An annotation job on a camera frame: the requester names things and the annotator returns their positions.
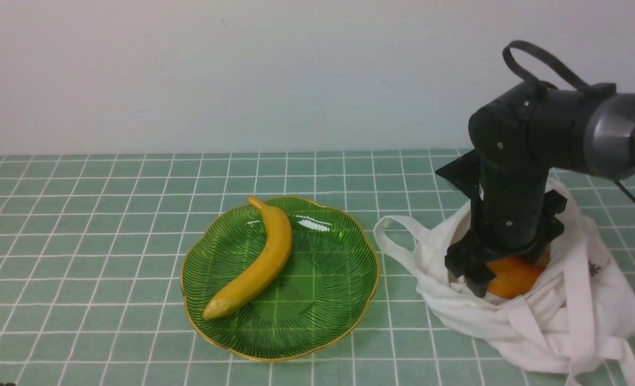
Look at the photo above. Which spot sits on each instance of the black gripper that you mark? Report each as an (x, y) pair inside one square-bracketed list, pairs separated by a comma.
[(512, 213)]

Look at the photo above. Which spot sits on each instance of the orange yellow pear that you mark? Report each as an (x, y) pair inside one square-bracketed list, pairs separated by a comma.
[(514, 276)]

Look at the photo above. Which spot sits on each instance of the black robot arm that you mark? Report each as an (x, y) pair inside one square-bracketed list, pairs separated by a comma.
[(518, 138)]

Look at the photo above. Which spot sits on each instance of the white cloth bag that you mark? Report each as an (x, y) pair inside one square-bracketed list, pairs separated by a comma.
[(580, 312)]

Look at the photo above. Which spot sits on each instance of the green glass plate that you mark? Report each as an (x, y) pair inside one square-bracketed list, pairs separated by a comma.
[(318, 297)]

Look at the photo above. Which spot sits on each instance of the yellow banana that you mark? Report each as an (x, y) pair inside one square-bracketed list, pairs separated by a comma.
[(256, 278)]

